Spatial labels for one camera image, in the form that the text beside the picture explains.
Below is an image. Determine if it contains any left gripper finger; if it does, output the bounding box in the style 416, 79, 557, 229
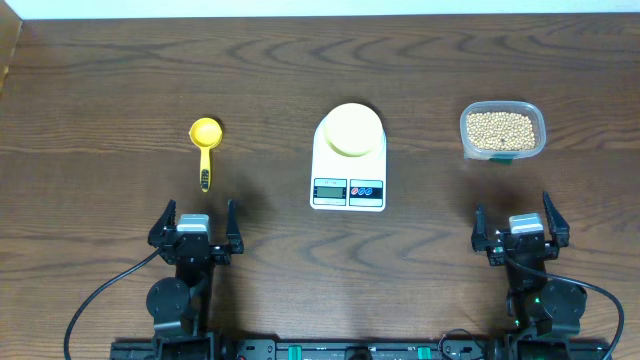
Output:
226, 200, 244, 254
148, 200, 176, 247

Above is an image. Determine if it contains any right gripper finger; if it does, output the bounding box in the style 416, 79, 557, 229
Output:
471, 204, 488, 252
542, 192, 570, 247

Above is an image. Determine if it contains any yellow plastic bowl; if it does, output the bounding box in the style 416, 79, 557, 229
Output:
323, 103, 384, 157

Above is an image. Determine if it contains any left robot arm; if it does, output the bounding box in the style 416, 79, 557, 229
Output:
146, 200, 244, 359

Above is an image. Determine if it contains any clear container of soybeans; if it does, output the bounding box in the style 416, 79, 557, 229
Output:
460, 101, 547, 162

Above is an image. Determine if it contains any white digital kitchen scale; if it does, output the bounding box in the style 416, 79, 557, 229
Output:
309, 118, 387, 212

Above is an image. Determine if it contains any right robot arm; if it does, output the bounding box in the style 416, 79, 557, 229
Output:
471, 193, 587, 360

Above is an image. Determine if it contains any yellow measuring scoop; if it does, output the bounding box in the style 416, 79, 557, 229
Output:
189, 118, 223, 192

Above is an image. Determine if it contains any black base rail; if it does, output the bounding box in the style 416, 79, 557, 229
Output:
109, 338, 607, 360

